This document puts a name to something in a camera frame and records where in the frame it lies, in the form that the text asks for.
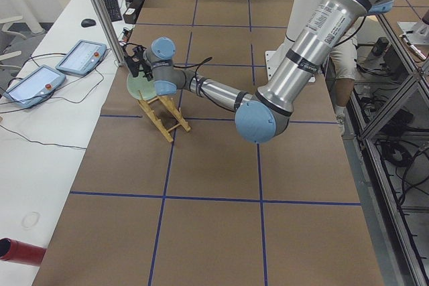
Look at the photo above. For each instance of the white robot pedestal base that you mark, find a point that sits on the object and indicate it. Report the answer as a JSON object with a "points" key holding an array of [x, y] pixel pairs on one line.
{"points": [[301, 13]]}

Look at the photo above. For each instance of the black box on desk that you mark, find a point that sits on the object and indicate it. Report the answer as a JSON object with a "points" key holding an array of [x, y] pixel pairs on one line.
{"points": [[132, 12]]}

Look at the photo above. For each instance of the black keyboard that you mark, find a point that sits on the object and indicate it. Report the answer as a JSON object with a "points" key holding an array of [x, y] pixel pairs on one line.
{"points": [[113, 10]]}

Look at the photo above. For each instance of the aluminium frame rack right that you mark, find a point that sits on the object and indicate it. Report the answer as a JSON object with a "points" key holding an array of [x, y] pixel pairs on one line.
{"points": [[390, 106]]}

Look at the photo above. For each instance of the far teach pendant tablet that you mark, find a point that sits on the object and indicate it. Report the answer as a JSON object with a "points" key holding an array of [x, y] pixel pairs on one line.
{"points": [[82, 58]]}

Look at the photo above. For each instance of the red cylinder tube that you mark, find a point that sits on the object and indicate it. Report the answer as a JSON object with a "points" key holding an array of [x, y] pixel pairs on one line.
{"points": [[15, 251]]}

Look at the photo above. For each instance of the white desk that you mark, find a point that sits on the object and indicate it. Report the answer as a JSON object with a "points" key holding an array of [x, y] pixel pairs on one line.
{"points": [[35, 178]]}

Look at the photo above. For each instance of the light green plate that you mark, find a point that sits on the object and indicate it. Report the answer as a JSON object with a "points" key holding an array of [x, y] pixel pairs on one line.
{"points": [[140, 87]]}

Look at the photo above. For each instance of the near teach pendant tablet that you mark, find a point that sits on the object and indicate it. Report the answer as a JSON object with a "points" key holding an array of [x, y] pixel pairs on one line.
{"points": [[36, 87]]}

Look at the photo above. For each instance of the teach pendant tablet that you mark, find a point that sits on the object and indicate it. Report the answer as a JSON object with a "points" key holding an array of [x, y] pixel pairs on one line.
{"points": [[36, 87], [82, 58]]}

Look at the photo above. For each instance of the blue tape grid lines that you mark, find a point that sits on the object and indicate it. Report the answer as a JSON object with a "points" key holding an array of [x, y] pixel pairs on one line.
{"points": [[211, 208]]}

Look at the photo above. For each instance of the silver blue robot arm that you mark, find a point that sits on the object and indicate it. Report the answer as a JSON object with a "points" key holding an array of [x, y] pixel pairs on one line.
{"points": [[261, 116]]}

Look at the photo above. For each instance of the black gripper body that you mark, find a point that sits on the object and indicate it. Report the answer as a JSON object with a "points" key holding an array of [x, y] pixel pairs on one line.
{"points": [[147, 72]]}

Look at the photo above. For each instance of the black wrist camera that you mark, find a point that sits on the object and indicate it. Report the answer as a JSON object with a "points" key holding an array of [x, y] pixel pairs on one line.
{"points": [[148, 75]]}

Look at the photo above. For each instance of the person in beige shorts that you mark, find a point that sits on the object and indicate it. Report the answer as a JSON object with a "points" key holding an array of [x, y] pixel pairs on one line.
{"points": [[344, 58]]}

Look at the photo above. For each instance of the grey office chair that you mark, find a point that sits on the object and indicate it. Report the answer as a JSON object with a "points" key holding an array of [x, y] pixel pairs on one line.
{"points": [[6, 37]]}

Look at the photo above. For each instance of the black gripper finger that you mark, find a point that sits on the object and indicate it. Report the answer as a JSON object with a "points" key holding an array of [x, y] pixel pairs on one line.
{"points": [[134, 69]]}

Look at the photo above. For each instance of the aluminium frame post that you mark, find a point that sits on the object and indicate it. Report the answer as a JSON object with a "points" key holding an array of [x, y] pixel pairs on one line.
{"points": [[109, 31]]}

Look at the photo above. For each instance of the black computer mouse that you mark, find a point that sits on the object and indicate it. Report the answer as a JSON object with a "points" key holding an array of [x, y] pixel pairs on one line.
{"points": [[85, 23]]}

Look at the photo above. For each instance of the wooden dish rack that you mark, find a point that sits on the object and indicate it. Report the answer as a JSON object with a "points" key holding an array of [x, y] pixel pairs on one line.
{"points": [[163, 113]]}

